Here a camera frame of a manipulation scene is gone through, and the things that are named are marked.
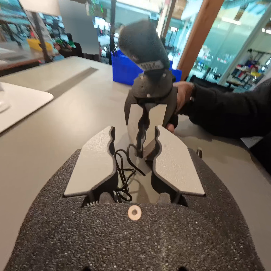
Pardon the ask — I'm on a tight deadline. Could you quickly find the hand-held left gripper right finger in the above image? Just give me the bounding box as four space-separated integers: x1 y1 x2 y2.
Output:
151 125 206 201

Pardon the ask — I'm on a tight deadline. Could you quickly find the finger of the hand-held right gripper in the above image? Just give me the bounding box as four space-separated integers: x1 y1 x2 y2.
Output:
144 105 168 159
128 104 147 158

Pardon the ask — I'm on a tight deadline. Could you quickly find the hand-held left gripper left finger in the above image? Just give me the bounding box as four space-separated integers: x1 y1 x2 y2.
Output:
64 126 118 201

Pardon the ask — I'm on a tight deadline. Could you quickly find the thin black cable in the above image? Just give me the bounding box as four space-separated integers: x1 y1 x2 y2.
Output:
114 144 146 203

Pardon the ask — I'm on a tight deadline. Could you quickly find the person's right forearm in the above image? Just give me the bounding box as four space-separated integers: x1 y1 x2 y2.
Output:
180 78 271 140

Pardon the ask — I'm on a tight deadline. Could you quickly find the person's right hand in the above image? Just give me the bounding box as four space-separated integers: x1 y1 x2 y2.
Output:
166 81 194 133

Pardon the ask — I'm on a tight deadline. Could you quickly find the large blue plastic bin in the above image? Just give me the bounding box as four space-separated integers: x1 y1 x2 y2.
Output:
111 49 182 86

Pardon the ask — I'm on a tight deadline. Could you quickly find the wooden support beam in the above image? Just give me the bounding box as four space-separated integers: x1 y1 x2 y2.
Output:
177 0 225 82

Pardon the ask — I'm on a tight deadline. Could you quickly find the black light stand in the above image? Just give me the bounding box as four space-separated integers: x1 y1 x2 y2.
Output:
108 0 117 65

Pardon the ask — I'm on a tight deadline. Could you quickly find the person's black jacket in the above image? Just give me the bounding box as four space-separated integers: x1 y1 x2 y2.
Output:
249 135 271 175

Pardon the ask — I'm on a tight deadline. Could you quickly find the white metal stand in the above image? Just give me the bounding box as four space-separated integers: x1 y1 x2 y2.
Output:
0 81 54 134

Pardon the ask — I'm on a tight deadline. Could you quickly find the black rack with colourful items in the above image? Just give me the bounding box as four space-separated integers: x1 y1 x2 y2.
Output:
226 48 271 90

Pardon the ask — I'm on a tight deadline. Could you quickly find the black tripod pole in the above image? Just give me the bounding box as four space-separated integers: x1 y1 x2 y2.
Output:
32 12 52 63

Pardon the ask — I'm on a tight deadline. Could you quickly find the yellow plastic bin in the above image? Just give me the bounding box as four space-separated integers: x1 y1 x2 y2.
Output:
27 38 53 52

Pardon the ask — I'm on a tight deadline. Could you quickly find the wood-edged grey table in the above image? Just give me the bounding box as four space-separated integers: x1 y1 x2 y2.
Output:
0 41 46 72

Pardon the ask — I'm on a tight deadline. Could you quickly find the white light panel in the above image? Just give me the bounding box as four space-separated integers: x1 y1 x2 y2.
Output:
19 0 62 16

